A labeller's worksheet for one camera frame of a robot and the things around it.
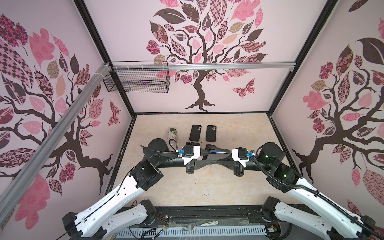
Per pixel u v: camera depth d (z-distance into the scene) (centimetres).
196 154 41
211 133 107
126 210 56
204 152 48
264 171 39
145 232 72
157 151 43
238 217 74
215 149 46
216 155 50
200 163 47
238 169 51
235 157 46
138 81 122
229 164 53
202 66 92
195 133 107
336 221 41
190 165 46
